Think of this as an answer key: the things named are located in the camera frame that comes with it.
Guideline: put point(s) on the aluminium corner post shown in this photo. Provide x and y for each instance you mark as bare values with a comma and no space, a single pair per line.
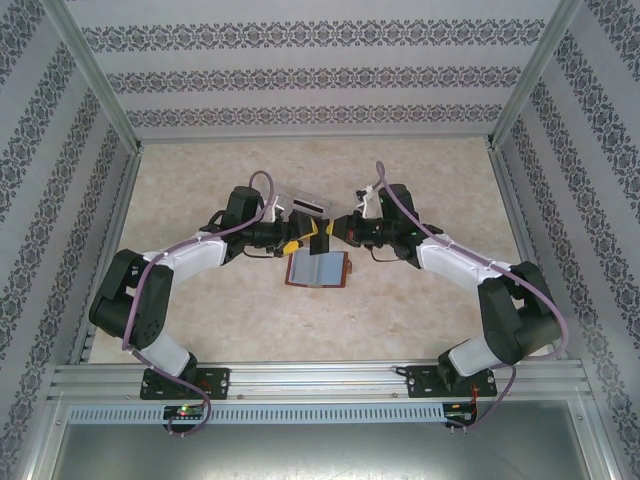
530,75
95,75

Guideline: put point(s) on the aluminium side rail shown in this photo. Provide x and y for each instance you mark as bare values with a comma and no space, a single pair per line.
520,225
112,240

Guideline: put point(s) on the aluminium mounting rail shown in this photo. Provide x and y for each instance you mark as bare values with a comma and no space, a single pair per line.
320,380

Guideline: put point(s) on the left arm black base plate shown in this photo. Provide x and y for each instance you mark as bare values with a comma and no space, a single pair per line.
215,382

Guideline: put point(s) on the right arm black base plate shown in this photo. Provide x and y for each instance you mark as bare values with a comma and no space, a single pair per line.
422,382

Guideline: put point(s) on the grey sheet metal panel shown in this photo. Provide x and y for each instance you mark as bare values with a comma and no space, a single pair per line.
320,455

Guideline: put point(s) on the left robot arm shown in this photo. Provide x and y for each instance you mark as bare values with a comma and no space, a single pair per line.
150,310

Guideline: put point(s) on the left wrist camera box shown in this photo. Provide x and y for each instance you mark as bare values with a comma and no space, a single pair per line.
276,210

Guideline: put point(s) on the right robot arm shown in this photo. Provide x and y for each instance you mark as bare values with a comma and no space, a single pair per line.
505,310

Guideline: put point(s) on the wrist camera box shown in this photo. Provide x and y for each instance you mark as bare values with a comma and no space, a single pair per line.
369,200
276,210

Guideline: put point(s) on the clear acrylic card organizer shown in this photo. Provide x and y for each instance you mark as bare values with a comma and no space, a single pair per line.
300,194

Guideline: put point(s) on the white card black stripe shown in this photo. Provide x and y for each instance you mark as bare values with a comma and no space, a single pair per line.
307,206

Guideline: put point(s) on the brown leather card holder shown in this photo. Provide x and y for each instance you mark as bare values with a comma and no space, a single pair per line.
327,270

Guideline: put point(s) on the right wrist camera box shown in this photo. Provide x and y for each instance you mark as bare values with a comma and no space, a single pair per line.
369,200

